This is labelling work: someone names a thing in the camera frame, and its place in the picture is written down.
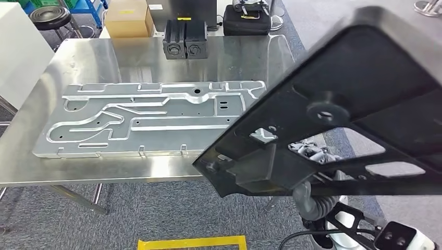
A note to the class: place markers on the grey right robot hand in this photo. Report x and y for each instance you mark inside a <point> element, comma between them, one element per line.
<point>303,203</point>

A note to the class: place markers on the black plastic plate bracket part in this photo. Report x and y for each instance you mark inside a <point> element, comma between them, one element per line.
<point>362,69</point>

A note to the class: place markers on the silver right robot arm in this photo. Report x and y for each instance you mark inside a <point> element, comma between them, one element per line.
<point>345,241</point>

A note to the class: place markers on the stainless steel workbench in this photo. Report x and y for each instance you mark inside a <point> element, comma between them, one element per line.
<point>103,62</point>

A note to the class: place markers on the yellow floor tape square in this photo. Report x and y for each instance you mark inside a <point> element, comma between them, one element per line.
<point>190,242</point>

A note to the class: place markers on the machined aluminium plate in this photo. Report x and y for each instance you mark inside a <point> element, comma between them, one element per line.
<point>155,138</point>

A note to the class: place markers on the silver stand with base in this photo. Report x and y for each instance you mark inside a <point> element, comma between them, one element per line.
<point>278,22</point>

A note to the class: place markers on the black soft case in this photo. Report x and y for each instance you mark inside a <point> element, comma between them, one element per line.
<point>245,26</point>

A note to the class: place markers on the grey black handheld device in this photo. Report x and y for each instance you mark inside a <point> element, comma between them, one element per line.
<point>250,7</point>

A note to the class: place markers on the dark grey computer case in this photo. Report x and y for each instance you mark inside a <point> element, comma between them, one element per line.
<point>193,8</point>

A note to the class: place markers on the silver stanchion base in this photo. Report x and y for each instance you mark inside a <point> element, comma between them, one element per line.
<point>430,8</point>

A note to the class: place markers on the brown cardboard box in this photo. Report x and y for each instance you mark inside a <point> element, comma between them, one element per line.
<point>127,20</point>

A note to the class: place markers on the steel side table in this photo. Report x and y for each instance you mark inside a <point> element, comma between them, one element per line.
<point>8,106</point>

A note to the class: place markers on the black round stool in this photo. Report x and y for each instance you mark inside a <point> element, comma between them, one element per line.
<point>50,17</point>

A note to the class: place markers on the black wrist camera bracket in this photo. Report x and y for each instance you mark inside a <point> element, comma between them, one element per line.
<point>345,208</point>

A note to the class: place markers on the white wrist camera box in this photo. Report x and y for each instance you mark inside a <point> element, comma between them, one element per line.
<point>397,238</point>

